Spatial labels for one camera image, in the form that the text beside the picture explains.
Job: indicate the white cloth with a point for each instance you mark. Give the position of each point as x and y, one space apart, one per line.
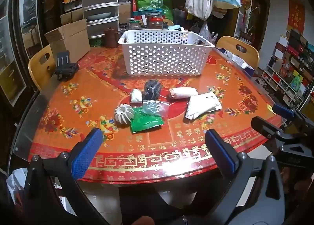
202 105

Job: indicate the white paper bag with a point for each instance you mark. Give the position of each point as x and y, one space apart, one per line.
235 62

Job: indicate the white ribbed ball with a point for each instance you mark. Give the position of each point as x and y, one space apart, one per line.
124 114

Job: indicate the clear plastic zip bag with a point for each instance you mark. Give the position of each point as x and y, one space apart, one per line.
153 107

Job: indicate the dark patterned pouch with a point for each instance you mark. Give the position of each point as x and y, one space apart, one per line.
151 89

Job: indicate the dark framed picture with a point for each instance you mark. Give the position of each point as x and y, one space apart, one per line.
30 14

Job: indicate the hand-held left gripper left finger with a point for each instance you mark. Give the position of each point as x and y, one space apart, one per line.
87 154

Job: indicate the black phone clamp stand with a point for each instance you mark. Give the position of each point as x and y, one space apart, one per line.
65 68

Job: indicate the brown lidded jar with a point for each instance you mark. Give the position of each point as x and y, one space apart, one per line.
110 38

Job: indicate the green-lid glass jar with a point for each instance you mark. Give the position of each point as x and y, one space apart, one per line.
133 24

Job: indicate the red-lid pickle jar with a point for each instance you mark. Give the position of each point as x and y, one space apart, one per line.
155 24

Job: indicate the cluttered storage shelf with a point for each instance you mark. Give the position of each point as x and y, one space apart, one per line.
292 68

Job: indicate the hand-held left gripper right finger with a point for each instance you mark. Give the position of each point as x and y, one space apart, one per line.
219 152

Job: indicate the flat cardboard boxes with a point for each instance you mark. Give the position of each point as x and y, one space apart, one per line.
71 16

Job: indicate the blue face mask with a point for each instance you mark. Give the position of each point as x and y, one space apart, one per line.
175 28

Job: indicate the white pink towel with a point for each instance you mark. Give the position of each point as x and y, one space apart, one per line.
182 93

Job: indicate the closed cardboard box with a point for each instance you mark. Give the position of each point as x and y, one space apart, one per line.
125 11

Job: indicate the wooden chair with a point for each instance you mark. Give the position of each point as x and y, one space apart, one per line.
168 22
40 69
249 53

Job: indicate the white perforated plastic basket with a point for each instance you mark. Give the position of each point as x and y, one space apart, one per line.
164 53

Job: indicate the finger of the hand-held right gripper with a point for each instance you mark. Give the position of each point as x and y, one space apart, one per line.
266 127
283 110

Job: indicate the white plastic bag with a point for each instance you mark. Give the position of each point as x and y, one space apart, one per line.
16 178

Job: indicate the green shopping bag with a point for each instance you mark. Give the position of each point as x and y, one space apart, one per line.
157 1

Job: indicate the green foil packet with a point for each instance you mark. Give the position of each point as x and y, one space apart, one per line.
144 123

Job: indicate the red wall poster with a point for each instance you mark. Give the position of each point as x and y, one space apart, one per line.
296 14

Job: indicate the metal-lid glass jar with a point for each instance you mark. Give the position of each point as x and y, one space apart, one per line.
154 14

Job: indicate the open cardboard box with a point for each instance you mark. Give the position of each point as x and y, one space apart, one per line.
71 41

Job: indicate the small white packet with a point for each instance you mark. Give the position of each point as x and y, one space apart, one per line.
136 95

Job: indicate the hanging wall scroll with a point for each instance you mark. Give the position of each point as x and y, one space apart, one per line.
245 19

